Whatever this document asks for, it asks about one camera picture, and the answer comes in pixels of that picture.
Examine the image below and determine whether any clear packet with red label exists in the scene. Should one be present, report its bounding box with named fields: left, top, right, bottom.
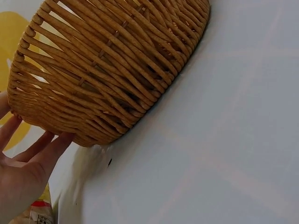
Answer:
left=22, top=181, right=56, bottom=224

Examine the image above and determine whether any person's left hand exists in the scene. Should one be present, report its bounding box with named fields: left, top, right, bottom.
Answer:
left=0, top=91, right=77, bottom=224

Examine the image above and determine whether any woven wicker basket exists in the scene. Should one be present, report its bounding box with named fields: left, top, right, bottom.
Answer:
left=6, top=0, right=211, bottom=148

